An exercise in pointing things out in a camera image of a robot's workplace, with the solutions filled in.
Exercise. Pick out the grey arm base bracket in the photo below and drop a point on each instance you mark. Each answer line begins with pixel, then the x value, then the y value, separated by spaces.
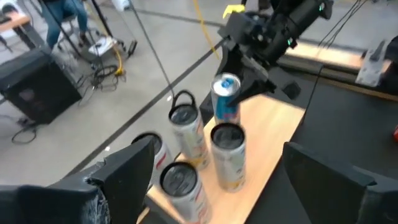
pixel 371 68

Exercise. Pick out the black aluminium table frame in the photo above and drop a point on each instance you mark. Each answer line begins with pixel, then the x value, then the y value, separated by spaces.
pixel 342 77

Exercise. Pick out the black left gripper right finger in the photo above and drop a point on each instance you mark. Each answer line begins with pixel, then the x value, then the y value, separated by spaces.
pixel 323 186

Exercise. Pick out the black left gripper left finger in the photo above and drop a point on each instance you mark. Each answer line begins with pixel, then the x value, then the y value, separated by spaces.
pixel 130 180

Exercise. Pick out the white Celsius can black lid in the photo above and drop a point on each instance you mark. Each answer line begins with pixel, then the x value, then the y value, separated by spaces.
pixel 228 165
pixel 163 161
pixel 186 202
pixel 189 140

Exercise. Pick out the wooden block platform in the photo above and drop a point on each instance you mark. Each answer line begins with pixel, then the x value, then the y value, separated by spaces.
pixel 267 130

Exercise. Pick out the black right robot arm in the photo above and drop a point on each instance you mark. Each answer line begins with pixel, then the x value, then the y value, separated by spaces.
pixel 298 21

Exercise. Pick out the blue Red Bull can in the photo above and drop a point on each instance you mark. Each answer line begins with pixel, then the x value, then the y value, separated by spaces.
pixel 222 112

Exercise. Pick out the black equipment case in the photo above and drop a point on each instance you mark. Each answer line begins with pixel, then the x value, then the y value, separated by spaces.
pixel 37 87

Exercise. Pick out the person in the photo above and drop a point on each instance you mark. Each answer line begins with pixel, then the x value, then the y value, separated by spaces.
pixel 66 12

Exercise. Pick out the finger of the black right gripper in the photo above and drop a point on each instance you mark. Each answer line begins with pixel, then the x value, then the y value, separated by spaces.
pixel 230 63
pixel 258 87

